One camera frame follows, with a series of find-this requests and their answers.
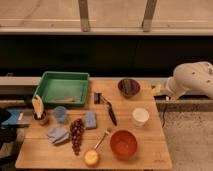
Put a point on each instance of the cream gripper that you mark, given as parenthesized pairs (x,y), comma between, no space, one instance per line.
(156,90)

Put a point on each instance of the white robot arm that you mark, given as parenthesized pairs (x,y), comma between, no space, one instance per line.
(197,76)

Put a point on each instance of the purple bowl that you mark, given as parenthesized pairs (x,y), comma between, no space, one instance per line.
(135,87)

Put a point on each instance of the orange bowl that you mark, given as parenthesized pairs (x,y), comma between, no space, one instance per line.
(123,144)

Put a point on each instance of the white paper cup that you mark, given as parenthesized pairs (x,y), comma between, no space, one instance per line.
(140,116)

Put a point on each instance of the small black square block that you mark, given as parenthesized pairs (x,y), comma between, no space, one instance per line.
(97,97)

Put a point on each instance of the metal spoon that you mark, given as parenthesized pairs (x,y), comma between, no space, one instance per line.
(107,132)

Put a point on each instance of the blue sponge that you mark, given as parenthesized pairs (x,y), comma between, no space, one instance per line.
(90,120)

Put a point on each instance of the orange carrot stick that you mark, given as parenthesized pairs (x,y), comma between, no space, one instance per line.
(66,100)

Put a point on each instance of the dark red grape bunch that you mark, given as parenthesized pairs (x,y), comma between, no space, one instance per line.
(76,131)

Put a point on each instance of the yellow apple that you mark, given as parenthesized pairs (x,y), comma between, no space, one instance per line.
(91,158)

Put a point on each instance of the blue plastic cup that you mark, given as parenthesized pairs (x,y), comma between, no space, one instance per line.
(60,113)

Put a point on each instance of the green plastic tray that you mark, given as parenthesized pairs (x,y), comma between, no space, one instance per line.
(60,85)

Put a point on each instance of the crumpled blue cloth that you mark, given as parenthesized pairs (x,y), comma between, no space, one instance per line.
(57,134)

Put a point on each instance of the blue box at left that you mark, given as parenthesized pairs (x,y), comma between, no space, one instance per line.
(17,118)

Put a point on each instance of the black handled knife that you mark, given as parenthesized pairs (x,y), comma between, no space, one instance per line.
(110,111)

